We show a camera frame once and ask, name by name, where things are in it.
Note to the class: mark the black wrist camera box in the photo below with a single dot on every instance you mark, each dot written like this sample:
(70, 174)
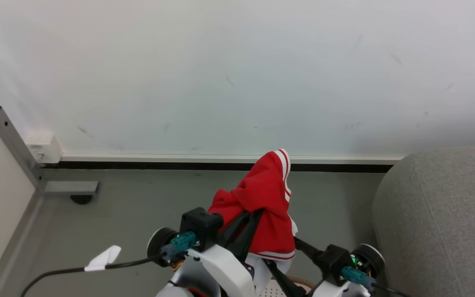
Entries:
(200, 227)
(331, 262)

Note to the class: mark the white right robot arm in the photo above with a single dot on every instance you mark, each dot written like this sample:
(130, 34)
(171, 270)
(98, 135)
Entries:
(336, 291)

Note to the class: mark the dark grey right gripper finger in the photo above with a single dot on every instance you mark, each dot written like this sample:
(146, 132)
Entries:
(308, 248)
(283, 282)

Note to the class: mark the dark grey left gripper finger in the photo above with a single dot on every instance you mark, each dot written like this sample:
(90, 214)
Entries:
(249, 237)
(233, 229)

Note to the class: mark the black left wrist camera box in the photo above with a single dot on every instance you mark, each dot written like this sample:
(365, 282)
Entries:
(200, 227)

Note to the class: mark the black round left gripper body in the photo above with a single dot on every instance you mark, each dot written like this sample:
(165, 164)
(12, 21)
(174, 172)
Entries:
(161, 245)

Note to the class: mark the grey fabric sofa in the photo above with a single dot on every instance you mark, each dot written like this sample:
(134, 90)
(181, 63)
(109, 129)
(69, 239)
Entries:
(443, 222)

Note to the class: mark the white wall socket box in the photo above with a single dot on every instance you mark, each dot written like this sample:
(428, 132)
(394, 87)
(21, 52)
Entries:
(44, 147)

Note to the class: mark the white perforated basket brown rim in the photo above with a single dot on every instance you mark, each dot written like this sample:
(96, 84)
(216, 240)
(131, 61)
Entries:
(270, 292)

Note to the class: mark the red garment with white stripes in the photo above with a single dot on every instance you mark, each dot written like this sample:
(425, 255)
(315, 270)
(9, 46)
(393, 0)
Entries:
(262, 194)

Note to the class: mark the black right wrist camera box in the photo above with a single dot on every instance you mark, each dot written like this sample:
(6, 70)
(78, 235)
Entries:
(331, 262)

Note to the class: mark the white and black baseboard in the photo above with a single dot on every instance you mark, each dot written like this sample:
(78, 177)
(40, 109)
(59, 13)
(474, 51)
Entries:
(179, 162)

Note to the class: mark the black round right gripper body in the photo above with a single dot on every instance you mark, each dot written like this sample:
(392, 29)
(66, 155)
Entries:
(371, 255)

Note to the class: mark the black round frame foot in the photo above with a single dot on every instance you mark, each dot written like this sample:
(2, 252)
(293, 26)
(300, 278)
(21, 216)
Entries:
(81, 199)

